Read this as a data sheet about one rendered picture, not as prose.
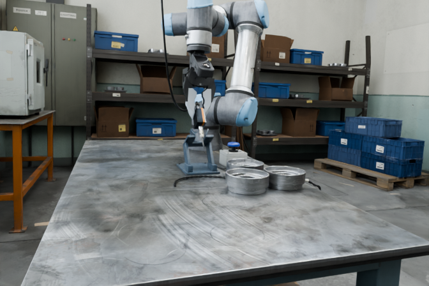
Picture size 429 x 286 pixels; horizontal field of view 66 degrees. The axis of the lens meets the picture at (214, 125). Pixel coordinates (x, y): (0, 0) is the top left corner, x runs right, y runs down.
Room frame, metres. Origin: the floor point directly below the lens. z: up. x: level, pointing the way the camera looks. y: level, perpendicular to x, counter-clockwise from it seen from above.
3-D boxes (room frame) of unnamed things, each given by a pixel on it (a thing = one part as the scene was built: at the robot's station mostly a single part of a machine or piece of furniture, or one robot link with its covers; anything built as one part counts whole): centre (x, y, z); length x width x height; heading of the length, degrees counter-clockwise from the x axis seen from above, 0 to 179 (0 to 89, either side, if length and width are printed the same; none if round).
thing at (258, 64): (5.11, -1.35, 1.00); 1.92 x 0.57 x 2.00; 108
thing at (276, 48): (4.92, -0.76, 1.69); 0.59 x 0.41 x 0.38; 113
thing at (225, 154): (1.08, -0.06, 0.82); 0.08 x 0.07 x 0.05; 18
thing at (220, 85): (4.62, 0.17, 1.11); 0.52 x 0.38 x 0.22; 108
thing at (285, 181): (0.84, -0.18, 0.82); 0.10 x 0.10 x 0.04
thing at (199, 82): (1.02, 0.06, 1.10); 0.09 x 0.08 x 0.12; 19
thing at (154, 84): (4.41, 0.80, 1.19); 0.52 x 0.42 x 0.38; 108
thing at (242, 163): (0.92, -0.09, 0.82); 0.10 x 0.10 x 0.04
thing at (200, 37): (1.01, 0.06, 1.18); 0.08 x 0.08 x 0.05
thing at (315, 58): (5.08, -1.26, 1.61); 0.52 x 0.38 x 0.22; 111
